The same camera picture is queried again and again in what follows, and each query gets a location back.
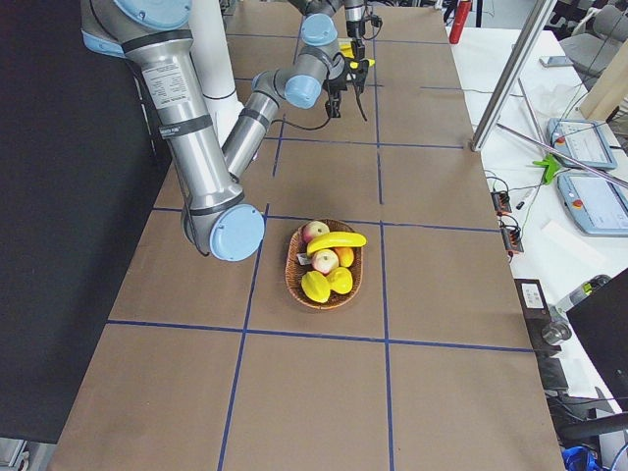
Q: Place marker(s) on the upper blue teach pendant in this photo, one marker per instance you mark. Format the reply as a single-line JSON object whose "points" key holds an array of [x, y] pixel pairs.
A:
{"points": [[583, 141]]}

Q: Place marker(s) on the aluminium frame post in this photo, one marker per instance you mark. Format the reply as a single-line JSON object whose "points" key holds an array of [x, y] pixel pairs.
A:
{"points": [[517, 59]]}

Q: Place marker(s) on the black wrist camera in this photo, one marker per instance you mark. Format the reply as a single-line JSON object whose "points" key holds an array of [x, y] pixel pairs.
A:
{"points": [[376, 23], [356, 77]]}

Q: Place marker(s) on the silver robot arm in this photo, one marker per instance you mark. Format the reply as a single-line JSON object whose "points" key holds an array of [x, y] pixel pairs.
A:
{"points": [[355, 18], [181, 51]]}

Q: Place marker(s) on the white pole with base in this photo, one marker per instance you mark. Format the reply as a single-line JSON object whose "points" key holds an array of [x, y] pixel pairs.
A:
{"points": [[211, 59]]}

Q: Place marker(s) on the orange connector module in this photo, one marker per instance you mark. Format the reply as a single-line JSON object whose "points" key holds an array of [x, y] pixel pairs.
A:
{"points": [[501, 202], [511, 237]]}

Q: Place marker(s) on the yellow star fruit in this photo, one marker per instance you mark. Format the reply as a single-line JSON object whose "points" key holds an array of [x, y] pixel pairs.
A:
{"points": [[315, 286]]}

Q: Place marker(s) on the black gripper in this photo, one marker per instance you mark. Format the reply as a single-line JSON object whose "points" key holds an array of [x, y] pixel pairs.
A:
{"points": [[335, 90], [354, 28]]}

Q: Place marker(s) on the brown wicker basket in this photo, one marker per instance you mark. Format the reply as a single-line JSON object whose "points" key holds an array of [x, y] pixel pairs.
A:
{"points": [[294, 271]]}

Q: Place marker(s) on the blue teach pendant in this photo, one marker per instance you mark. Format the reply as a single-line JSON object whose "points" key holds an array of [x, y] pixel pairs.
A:
{"points": [[597, 207], [583, 141]]}

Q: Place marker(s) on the red cylinder bottle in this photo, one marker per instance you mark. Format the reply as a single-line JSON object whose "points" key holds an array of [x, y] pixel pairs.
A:
{"points": [[462, 11]]}

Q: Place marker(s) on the grey office chair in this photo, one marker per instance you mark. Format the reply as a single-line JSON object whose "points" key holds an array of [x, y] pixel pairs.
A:
{"points": [[595, 41]]}

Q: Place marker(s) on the black monitor screen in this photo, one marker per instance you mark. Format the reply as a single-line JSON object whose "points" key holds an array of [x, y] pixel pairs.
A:
{"points": [[600, 324]]}

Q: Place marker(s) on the lower blue teach pendant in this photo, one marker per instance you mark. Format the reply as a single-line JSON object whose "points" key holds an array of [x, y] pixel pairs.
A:
{"points": [[597, 207]]}

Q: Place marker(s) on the white price tag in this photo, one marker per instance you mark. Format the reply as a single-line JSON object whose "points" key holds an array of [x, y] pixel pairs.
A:
{"points": [[303, 259]]}

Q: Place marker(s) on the white paper note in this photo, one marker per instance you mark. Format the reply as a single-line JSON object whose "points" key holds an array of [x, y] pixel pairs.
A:
{"points": [[572, 244]]}

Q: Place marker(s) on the black power adapter box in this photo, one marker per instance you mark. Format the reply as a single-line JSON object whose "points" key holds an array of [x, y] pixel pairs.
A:
{"points": [[532, 299]]}

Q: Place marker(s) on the green handled reacher grabber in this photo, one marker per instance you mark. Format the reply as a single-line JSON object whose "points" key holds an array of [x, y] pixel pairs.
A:
{"points": [[556, 153]]}

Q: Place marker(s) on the yellow lemon fruit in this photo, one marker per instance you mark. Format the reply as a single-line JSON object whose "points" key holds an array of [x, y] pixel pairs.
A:
{"points": [[340, 280]]}

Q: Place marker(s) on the red yellow mango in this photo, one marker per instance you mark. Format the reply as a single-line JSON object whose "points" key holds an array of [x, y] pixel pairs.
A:
{"points": [[345, 255]]}

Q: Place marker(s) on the yellow banana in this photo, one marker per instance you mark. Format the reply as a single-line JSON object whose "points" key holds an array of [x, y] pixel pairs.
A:
{"points": [[335, 239], [345, 49], [355, 64]]}

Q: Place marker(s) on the black smartphone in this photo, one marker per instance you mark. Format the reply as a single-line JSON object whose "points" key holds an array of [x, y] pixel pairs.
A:
{"points": [[555, 61]]}

